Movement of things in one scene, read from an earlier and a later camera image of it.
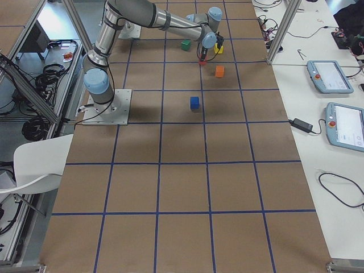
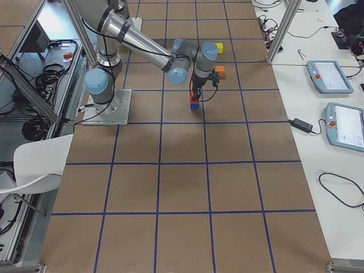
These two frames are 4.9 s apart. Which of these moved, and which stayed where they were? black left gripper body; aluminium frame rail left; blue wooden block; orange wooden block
Moved: black left gripper body
Stayed: blue wooden block; aluminium frame rail left; orange wooden block
